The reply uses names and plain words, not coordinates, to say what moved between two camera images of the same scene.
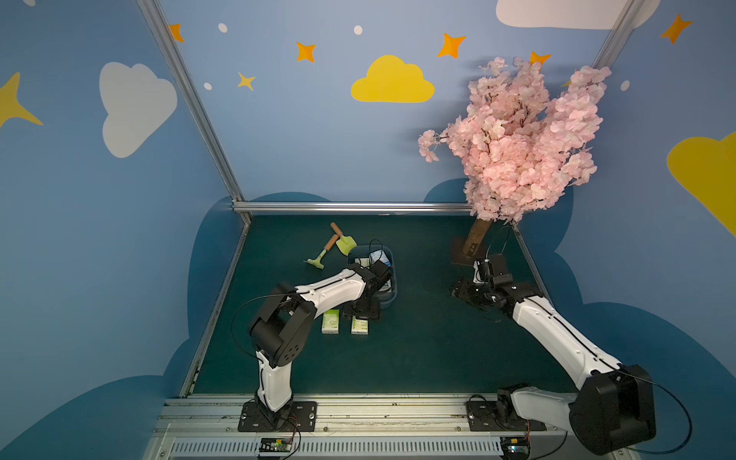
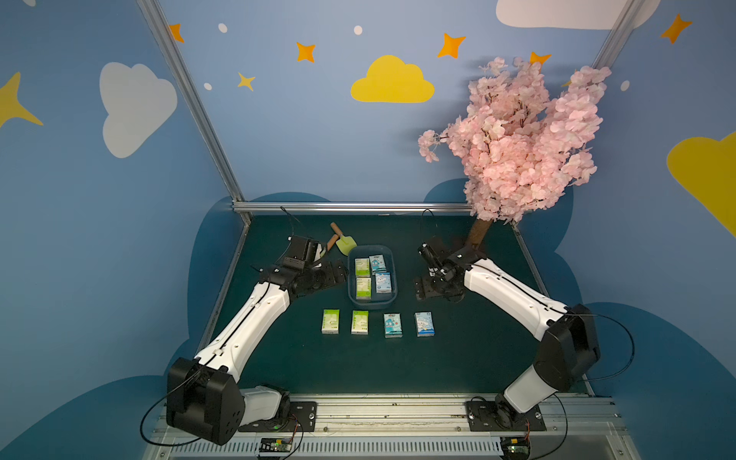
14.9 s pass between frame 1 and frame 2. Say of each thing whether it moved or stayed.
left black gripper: moved
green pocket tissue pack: stayed
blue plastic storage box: stayed
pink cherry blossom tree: stayed
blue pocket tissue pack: moved
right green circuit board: stayed
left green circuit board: stayed
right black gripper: moved
